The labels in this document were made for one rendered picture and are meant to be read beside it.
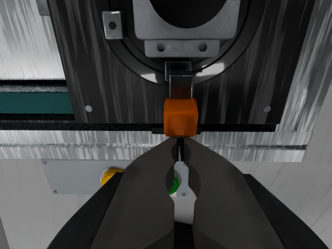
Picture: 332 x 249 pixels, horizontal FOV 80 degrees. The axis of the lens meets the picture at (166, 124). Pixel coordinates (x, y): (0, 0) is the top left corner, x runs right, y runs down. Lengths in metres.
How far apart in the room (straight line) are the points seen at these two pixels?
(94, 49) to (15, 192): 0.44
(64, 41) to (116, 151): 0.14
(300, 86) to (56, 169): 0.33
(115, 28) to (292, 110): 0.21
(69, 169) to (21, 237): 0.42
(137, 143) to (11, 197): 0.40
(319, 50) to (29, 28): 0.33
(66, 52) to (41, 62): 0.09
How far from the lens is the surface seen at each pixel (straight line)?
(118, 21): 0.18
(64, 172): 0.33
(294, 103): 0.27
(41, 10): 0.25
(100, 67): 0.22
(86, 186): 0.33
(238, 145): 0.28
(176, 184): 0.29
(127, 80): 0.22
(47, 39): 0.30
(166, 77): 0.18
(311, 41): 0.26
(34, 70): 0.32
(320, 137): 0.46
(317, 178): 0.52
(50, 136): 0.30
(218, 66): 0.20
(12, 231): 0.71
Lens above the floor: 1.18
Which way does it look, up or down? 62 degrees down
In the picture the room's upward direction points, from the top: 176 degrees counter-clockwise
